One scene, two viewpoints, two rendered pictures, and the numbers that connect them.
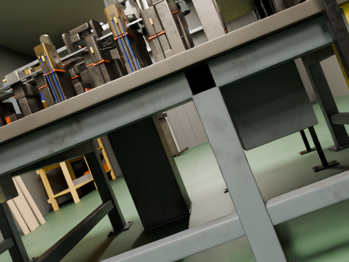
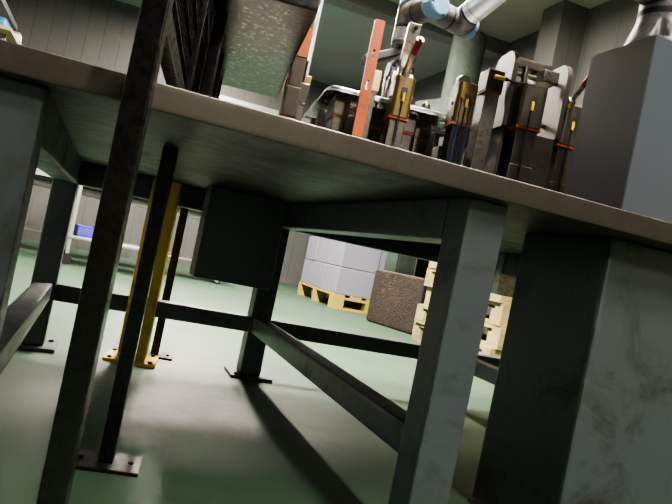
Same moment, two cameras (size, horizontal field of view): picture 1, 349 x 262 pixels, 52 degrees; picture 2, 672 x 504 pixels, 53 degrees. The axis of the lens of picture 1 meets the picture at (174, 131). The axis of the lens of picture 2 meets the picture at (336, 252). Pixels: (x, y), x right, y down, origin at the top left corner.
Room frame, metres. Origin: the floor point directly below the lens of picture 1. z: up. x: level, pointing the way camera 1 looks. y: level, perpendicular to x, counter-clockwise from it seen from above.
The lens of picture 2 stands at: (3.49, -0.96, 0.50)
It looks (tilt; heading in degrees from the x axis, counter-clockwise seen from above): 1 degrees up; 156
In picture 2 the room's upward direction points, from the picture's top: 12 degrees clockwise
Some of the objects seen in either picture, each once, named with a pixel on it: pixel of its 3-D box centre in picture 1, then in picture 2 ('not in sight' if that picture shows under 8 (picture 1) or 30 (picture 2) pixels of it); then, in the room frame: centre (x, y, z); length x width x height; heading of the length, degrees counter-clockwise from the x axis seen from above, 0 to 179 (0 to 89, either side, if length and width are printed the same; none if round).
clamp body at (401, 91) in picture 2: not in sight; (392, 139); (1.78, -0.09, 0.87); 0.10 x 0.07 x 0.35; 167
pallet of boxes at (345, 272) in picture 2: not in sight; (359, 251); (-3.62, 2.51, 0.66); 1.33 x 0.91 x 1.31; 175
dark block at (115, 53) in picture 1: (122, 68); (478, 144); (1.87, 0.13, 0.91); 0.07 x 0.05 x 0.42; 167
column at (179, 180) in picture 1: (151, 169); (589, 390); (2.35, 0.23, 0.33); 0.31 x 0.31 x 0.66; 85
